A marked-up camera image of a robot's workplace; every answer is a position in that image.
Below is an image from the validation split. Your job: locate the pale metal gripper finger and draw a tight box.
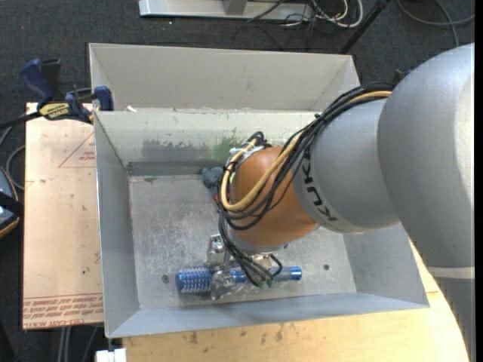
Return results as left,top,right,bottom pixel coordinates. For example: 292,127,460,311
206,233,229,269
209,270,239,302

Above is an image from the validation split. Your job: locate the blue hairbrush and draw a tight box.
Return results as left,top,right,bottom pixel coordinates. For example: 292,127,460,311
174,265,303,296

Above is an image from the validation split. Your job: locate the grey metal bin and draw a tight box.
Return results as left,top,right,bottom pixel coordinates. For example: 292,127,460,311
88,42,430,339

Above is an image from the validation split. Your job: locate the grey-blue soft toy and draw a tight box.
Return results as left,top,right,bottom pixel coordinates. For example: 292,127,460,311
201,166,226,200

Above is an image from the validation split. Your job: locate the brown cardboard board red print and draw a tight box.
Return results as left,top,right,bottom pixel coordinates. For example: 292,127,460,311
22,102,105,331

